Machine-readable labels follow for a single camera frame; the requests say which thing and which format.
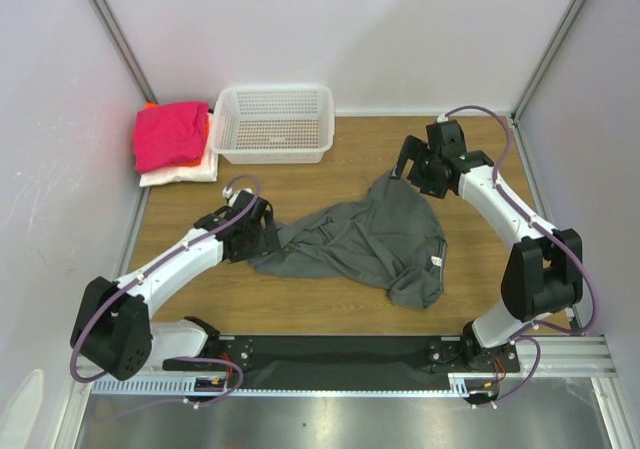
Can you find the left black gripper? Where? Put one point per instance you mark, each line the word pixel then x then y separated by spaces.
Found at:
pixel 267 242

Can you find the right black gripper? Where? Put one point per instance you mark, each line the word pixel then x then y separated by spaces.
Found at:
pixel 417 164

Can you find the grey t shirt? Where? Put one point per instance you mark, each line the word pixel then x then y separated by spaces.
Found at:
pixel 391 240

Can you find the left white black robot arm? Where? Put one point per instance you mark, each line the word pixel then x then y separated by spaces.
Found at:
pixel 113 327

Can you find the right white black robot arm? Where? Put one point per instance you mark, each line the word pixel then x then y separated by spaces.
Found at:
pixel 541 277

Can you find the white folded t shirt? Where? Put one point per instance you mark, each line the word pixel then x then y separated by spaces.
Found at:
pixel 205 172

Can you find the orange folded t shirt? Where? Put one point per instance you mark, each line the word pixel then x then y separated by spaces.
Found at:
pixel 202 141

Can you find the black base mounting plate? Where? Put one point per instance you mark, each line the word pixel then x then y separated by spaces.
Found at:
pixel 355 363

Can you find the white perforated plastic basket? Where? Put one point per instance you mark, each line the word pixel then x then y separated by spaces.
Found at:
pixel 273 124

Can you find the pink folded t shirt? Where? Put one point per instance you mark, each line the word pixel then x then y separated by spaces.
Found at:
pixel 170 134

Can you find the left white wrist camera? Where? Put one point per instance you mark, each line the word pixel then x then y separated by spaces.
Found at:
pixel 230 194

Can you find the right aluminium frame post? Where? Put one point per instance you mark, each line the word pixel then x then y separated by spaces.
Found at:
pixel 552 49

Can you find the aluminium frame post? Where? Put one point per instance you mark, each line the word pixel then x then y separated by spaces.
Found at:
pixel 552 49
pixel 116 35

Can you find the aluminium front rail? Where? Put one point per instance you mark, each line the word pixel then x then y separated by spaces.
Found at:
pixel 546 356

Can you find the left aluminium frame post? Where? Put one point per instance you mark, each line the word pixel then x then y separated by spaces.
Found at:
pixel 116 35

